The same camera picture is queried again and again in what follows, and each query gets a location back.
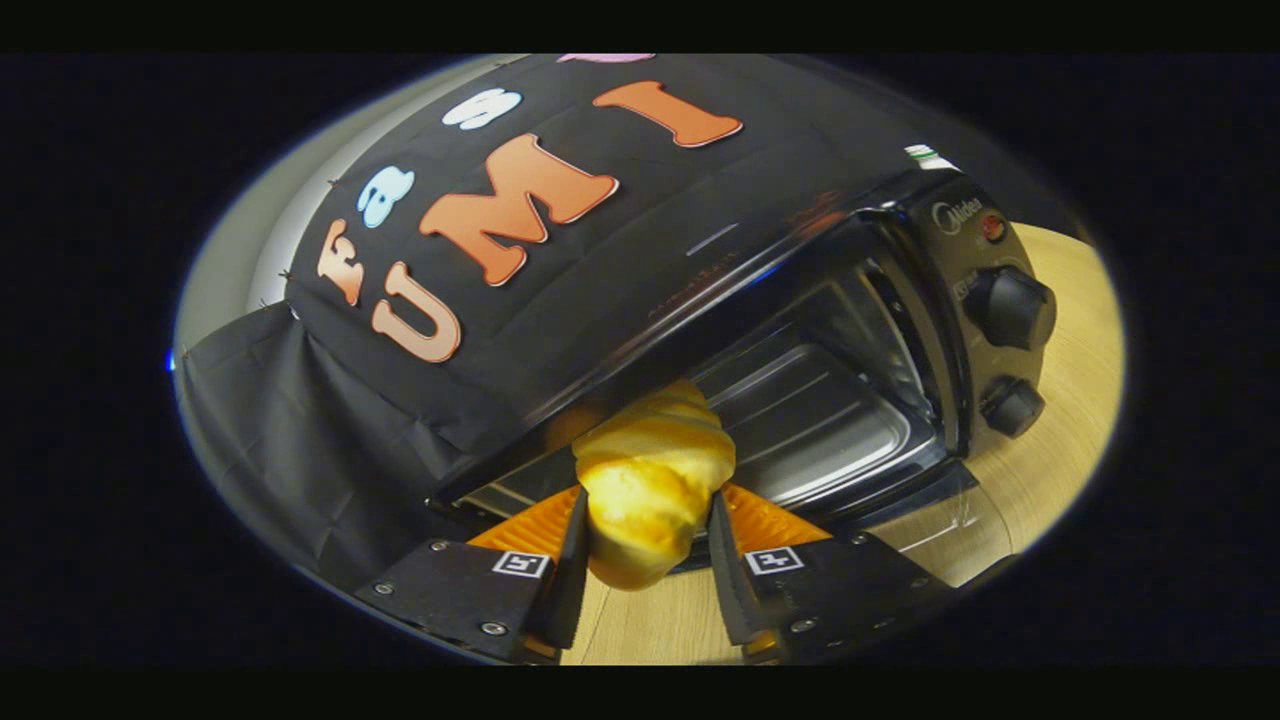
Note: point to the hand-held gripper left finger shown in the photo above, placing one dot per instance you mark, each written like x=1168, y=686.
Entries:
x=572, y=580

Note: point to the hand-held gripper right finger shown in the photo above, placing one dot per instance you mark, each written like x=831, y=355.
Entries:
x=728, y=580

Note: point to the golden croissant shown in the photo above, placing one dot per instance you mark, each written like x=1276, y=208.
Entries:
x=650, y=480

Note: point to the black toaster oven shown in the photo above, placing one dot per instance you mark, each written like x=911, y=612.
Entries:
x=940, y=300

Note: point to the white bottle green label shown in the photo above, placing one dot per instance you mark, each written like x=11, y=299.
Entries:
x=925, y=156

